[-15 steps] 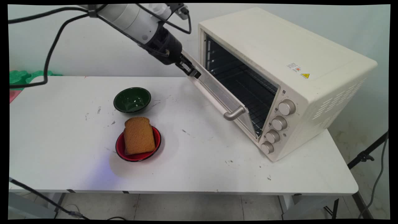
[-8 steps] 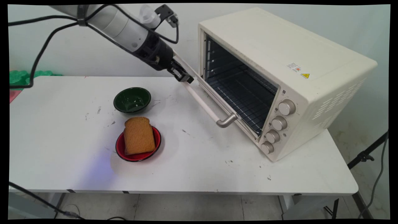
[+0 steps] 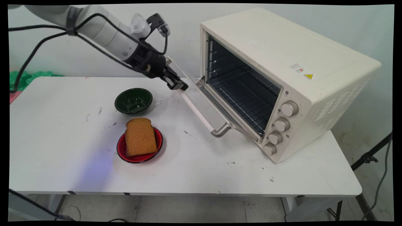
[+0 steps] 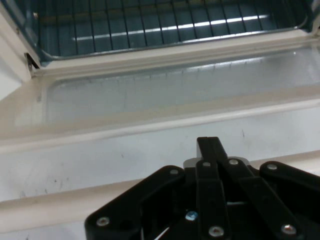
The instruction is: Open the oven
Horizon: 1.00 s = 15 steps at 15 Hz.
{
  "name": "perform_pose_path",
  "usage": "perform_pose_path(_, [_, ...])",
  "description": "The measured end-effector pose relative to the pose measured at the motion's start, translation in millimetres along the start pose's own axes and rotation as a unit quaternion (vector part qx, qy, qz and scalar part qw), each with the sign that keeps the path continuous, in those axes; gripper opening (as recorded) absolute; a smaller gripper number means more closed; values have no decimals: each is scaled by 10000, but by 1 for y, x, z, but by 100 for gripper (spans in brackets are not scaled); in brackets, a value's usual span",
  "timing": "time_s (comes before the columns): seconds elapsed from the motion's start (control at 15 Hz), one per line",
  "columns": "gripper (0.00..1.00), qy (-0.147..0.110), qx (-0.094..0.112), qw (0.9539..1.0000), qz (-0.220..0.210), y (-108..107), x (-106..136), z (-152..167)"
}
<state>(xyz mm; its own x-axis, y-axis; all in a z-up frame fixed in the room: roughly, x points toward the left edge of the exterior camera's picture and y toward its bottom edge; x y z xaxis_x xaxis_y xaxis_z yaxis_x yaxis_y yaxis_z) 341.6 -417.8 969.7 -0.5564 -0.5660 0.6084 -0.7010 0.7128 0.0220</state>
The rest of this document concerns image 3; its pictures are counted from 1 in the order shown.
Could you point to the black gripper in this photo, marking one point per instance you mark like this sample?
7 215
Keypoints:
149 62

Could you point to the dark green bowl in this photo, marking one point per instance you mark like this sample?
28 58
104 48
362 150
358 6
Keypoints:
133 101

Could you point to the brown toast slice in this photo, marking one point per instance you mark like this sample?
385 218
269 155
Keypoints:
140 138

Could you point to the red plate with black rim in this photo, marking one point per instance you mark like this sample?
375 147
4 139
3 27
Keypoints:
139 158

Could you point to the large silver oven knob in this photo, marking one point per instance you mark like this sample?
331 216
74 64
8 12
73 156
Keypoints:
289 108

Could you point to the warning sticker label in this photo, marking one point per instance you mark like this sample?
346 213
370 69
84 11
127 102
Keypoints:
302 71

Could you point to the cream toaster oven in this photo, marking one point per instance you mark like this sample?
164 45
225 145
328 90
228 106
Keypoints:
314 78

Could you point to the green cloth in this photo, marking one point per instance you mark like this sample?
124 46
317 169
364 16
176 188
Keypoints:
31 77

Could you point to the pink foam mat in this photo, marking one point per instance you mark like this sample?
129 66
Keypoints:
14 96

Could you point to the grey table leg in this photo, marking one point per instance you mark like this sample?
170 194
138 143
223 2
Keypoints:
60 205

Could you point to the black tripod stand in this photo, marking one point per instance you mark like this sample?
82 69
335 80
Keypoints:
367 158

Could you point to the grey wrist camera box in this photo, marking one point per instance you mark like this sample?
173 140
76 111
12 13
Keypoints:
158 23

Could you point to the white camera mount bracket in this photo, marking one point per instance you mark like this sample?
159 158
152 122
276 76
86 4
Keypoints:
140 26

